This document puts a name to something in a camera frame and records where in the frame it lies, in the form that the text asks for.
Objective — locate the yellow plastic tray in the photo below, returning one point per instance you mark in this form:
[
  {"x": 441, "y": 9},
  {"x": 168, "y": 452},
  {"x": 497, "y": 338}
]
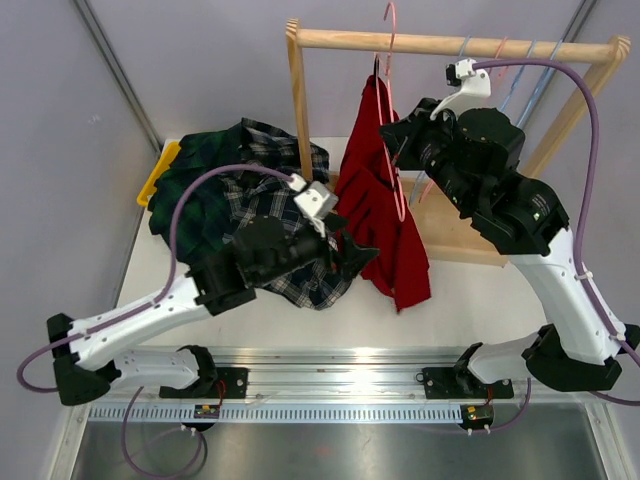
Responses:
[{"x": 167, "y": 156}]

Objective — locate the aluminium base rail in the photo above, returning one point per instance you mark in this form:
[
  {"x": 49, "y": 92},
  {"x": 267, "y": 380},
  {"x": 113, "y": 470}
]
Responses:
[{"x": 325, "y": 386}]

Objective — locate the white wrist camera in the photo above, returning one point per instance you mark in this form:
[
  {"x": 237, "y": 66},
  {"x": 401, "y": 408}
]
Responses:
[
  {"x": 314, "y": 200},
  {"x": 473, "y": 88}
]

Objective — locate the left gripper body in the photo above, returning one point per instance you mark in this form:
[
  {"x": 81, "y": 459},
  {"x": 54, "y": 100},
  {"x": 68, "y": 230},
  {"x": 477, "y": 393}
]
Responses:
[{"x": 319, "y": 240}]

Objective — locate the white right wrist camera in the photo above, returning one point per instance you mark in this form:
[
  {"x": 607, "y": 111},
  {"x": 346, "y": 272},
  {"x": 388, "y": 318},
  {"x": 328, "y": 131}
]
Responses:
[{"x": 473, "y": 88}]

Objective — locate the red skirt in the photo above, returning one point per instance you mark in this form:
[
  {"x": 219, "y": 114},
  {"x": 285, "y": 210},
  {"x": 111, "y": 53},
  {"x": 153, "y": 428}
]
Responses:
[{"x": 367, "y": 199}]

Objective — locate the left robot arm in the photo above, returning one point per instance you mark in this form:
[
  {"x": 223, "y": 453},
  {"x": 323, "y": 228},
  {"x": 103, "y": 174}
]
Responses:
[{"x": 95, "y": 355}]

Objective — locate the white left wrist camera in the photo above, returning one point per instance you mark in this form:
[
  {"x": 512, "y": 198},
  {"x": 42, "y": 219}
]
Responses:
[{"x": 314, "y": 200}]

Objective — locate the wooden clothes rack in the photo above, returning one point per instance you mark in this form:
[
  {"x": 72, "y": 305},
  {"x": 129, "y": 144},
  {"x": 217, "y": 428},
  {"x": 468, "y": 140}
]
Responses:
[{"x": 444, "y": 235}]

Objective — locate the navy white plaid skirt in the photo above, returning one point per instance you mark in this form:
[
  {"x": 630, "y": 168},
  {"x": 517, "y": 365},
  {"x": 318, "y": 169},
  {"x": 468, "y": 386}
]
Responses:
[{"x": 251, "y": 194}]

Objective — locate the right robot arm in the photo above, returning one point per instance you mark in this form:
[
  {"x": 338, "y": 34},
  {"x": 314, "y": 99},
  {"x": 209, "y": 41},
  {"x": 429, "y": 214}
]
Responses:
[{"x": 473, "y": 158}]

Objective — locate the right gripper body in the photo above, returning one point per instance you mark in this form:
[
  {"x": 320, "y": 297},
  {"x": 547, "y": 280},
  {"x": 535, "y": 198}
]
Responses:
[{"x": 430, "y": 143}]

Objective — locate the dark green plaid skirt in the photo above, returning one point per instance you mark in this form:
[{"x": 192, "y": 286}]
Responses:
[{"x": 206, "y": 217}]

